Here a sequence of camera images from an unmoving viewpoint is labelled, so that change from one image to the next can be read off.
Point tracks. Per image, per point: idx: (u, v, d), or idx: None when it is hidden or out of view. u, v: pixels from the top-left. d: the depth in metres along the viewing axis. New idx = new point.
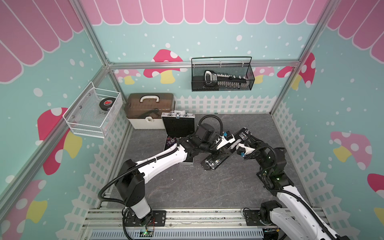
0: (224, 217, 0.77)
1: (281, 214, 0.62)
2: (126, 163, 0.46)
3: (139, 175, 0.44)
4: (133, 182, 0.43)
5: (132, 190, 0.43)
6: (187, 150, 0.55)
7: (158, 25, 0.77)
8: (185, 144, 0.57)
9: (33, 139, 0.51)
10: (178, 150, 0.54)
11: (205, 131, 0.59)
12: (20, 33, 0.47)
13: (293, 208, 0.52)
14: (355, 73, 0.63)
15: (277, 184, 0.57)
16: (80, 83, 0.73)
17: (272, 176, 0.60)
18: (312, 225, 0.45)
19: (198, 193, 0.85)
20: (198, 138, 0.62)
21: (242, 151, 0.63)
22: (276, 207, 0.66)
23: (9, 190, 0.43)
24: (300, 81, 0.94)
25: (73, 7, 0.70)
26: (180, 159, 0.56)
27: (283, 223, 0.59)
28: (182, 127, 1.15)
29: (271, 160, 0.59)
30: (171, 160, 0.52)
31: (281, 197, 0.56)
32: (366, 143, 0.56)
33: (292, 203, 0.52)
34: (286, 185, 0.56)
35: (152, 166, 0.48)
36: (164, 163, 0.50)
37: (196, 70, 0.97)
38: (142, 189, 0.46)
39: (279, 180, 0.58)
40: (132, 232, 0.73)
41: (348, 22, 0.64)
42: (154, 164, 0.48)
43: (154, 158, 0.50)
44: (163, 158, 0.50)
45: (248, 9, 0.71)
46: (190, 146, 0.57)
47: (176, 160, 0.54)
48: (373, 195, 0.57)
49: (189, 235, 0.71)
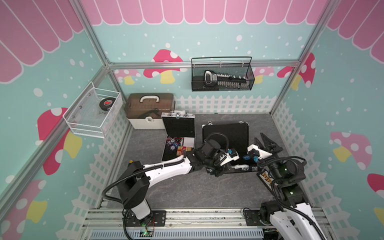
0: (224, 217, 0.77)
1: (282, 219, 0.62)
2: (132, 165, 0.47)
3: (144, 178, 0.44)
4: (138, 185, 0.43)
5: (135, 192, 0.43)
6: (192, 164, 0.57)
7: (158, 25, 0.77)
8: (191, 157, 0.60)
9: (33, 139, 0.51)
10: (184, 162, 0.56)
11: (211, 148, 0.61)
12: (21, 33, 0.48)
13: (302, 227, 0.49)
14: (354, 73, 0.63)
15: (290, 199, 0.51)
16: (80, 83, 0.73)
17: (285, 187, 0.54)
18: None
19: (198, 193, 0.85)
20: (203, 153, 0.63)
21: (256, 155, 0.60)
22: (277, 211, 0.65)
23: (9, 190, 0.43)
24: (300, 81, 0.94)
25: (73, 7, 0.70)
26: (184, 171, 0.57)
27: (283, 230, 0.59)
28: (182, 127, 1.15)
29: (287, 172, 0.51)
30: (175, 171, 0.53)
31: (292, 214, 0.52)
32: (367, 143, 0.56)
33: (303, 224, 0.48)
34: (299, 203, 0.51)
35: (158, 171, 0.49)
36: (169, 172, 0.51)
37: (196, 70, 0.97)
38: (143, 193, 0.46)
39: (292, 195, 0.52)
40: (132, 232, 0.73)
41: (348, 23, 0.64)
42: (160, 169, 0.49)
43: (161, 164, 0.51)
44: (169, 167, 0.52)
45: (248, 9, 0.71)
46: (196, 161, 0.59)
47: (179, 172, 0.56)
48: (373, 195, 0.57)
49: (189, 235, 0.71)
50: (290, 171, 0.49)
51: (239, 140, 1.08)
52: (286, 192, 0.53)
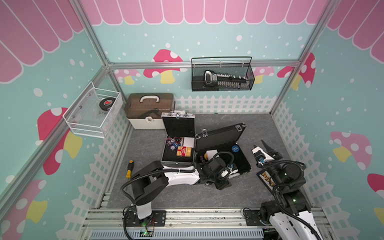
0: (224, 217, 0.77)
1: (282, 221, 0.62)
2: (153, 163, 0.50)
3: (164, 177, 0.47)
4: (157, 183, 0.46)
5: (153, 189, 0.45)
6: (200, 176, 0.61)
7: (158, 25, 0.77)
8: (200, 170, 0.64)
9: (33, 139, 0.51)
10: (195, 172, 0.60)
11: (218, 165, 0.66)
12: (20, 33, 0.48)
13: (303, 234, 0.49)
14: (354, 73, 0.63)
15: (292, 207, 0.51)
16: (80, 83, 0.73)
17: (287, 194, 0.54)
18: None
19: (198, 193, 0.85)
20: (209, 168, 0.68)
21: (260, 156, 0.62)
22: (277, 212, 0.65)
23: (9, 190, 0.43)
24: (300, 81, 0.94)
25: (73, 7, 0.70)
26: (192, 181, 0.61)
27: (283, 232, 0.60)
28: (182, 127, 1.15)
29: (287, 177, 0.51)
30: (186, 178, 0.57)
31: (293, 220, 0.52)
32: (366, 143, 0.56)
33: (304, 232, 0.48)
34: (302, 211, 0.50)
35: (174, 175, 0.52)
36: (183, 177, 0.55)
37: (196, 70, 0.97)
38: (158, 191, 0.48)
39: (295, 202, 0.51)
40: (132, 233, 0.73)
41: (348, 23, 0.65)
42: (176, 173, 0.53)
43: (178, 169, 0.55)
44: (184, 174, 0.56)
45: (248, 9, 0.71)
46: (203, 174, 0.63)
47: (188, 180, 0.59)
48: (373, 195, 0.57)
49: (189, 235, 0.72)
50: (291, 175, 0.49)
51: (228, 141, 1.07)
52: (289, 199, 0.52)
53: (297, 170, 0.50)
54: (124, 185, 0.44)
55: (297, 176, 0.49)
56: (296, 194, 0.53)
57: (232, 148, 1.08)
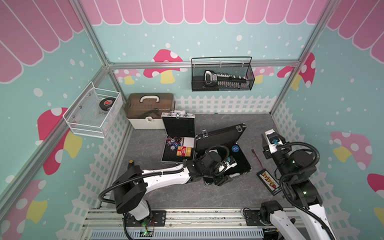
0: (224, 217, 0.77)
1: (282, 218, 0.62)
2: (133, 168, 0.46)
3: (142, 184, 0.44)
4: (134, 190, 0.42)
5: (130, 196, 0.42)
6: (191, 175, 0.56)
7: (158, 25, 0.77)
8: (191, 168, 0.58)
9: (33, 139, 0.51)
10: (183, 172, 0.55)
11: (211, 160, 0.60)
12: (21, 33, 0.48)
13: (312, 228, 0.45)
14: (354, 73, 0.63)
15: (302, 200, 0.45)
16: (80, 83, 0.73)
17: (296, 185, 0.48)
18: None
19: (198, 193, 0.85)
20: (202, 165, 0.62)
21: (275, 138, 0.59)
22: (277, 210, 0.66)
23: (9, 190, 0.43)
24: (300, 81, 0.94)
25: (73, 7, 0.70)
26: (183, 181, 0.56)
27: (283, 228, 0.59)
28: (182, 127, 1.15)
29: (296, 165, 0.46)
30: (174, 179, 0.53)
31: (302, 215, 0.47)
32: (366, 143, 0.56)
33: (314, 227, 0.44)
34: (312, 204, 0.45)
35: (156, 179, 0.48)
36: (170, 178, 0.51)
37: (196, 70, 0.97)
38: (138, 199, 0.45)
39: (306, 195, 0.46)
40: (132, 232, 0.73)
41: (348, 23, 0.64)
42: (158, 177, 0.49)
43: (160, 172, 0.50)
44: (169, 174, 0.51)
45: (248, 9, 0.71)
46: (195, 172, 0.58)
47: (177, 181, 0.55)
48: (373, 195, 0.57)
49: (189, 235, 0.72)
50: (301, 163, 0.45)
51: (228, 141, 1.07)
52: (298, 191, 0.46)
53: (307, 158, 0.45)
54: (102, 192, 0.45)
55: (307, 164, 0.44)
56: (306, 186, 0.47)
57: (232, 148, 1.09)
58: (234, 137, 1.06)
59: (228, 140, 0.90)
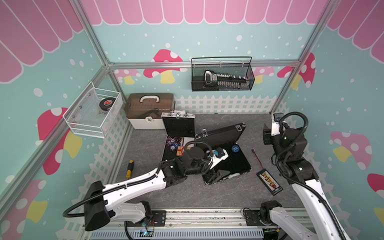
0: (224, 217, 0.77)
1: (280, 212, 0.62)
2: (94, 186, 0.43)
3: (101, 203, 0.40)
4: (93, 211, 0.39)
5: (90, 218, 0.39)
6: (167, 179, 0.49)
7: (158, 25, 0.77)
8: (168, 171, 0.51)
9: (33, 139, 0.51)
10: (156, 177, 0.49)
11: (191, 160, 0.52)
12: (20, 33, 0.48)
13: (310, 204, 0.44)
14: (354, 73, 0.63)
15: (298, 175, 0.46)
16: (80, 83, 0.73)
17: (292, 163, 0.48)
18: (330, 233, 0.39)
19: (198, 193, 0.85)
20: (181, 165, 0.54)
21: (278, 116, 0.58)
22: (275, 206, 0.66)
23: (9, 190, 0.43)
24: (300, 81, 0.94)
25: (73, 7, 0.70)
26: (158, 187, 0.50)
27: (283, 221, 0.58)
28: (182, 127, 1.15)
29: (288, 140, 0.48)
30: (145, 188, 0.47)
31: (298, 189, 0.47)
32: (366, 143, 0.56)
33: (311, 201, 0.43)
34: (309, 180, 0.45)
35: (120, 193, 0.43)
36: (139, 188, 0.46)
37: (196, 70, 0.97)
38: (104, 217, 0.42)
39: (301, 171, 0.47)
40: (132, 233, 0.73)
41: (348, 23, 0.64)
42: (122, 190, 0.44)
43: (124, 185, 0.45)
44: (136, 185, 0.46)
45: (248, 8, 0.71)
46: (172, 175, 0.51)
47: (152, 189, 0.50)
48: (373, 195, 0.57)
49: (189, 235, 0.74)
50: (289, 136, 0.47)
51: (228, 141, 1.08)
52: (294, 168, 0.47)
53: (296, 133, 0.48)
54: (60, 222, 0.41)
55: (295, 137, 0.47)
56: (301, 163, 0.48)
57: (232, 148, 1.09)
58: (234, 137, 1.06)
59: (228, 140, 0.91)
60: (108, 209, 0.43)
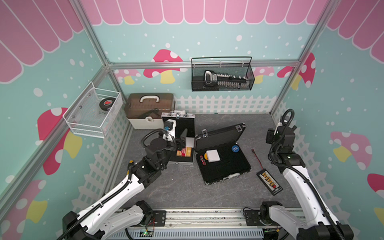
0: (224, 217, 0.77)
1: (279, 208, 0.63)
2: (64, 219, 0.40)
3: (80, 231, 0.38)
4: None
5: None
6: (142, 180, 0.49)
7: (158, 25, 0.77)
8: (141, 172, 0.51)
9: (33, 139, 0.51)
10: (131, 183, 0.48)
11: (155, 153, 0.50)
12: (20, 33, 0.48)
13: (296, 186, 0.49)
14: (354, 73, 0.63)
15: (286, 161, 0.53)
16: (80, 83, 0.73)
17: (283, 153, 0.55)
18: (313, 207, 0.43)
19: (198, 193, 0.85)
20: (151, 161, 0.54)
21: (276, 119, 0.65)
22: (275, 205, 0.66)
23: (9, 190, 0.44)
24: (300, 81, 0.94)
25: (73, 7, 0.70)
26: (136, 190, 0.49)
27: (281, 216, 0.58)
28: (181, 127, 1.15)
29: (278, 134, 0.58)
30: (122, 198, 0.46)
31: (286, 174, 0.53)
32: (366, 144, 0.56)
33: (297, 182, 0.49)
34: (297, 166, 0.52)
35: (98, 213, 0.42)
36: (118, 199, 0.45)
37: (196, 70, 0.97)
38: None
39: (289, 158, 0.54)
40: (133, 233, 0.73)
41: (348, 23, 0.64)
42: (100, 209, 0.43)
43: (99, 203, 0.44)
44: (112, 198, 0.45)
45: (248, 9, 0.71)
46: (146, 174, 0.51)
47: (131, 194, 0.49)
48: (373, 195, 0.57)
49: (189, 235, 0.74)
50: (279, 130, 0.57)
51: (228, 142, 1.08)
52: (283, 156, 0.55)
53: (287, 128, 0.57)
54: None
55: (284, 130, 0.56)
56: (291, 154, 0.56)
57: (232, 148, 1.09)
58: (234, 137, 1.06)
59: (228, 140, 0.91)
60: (92, 233, 0.41)
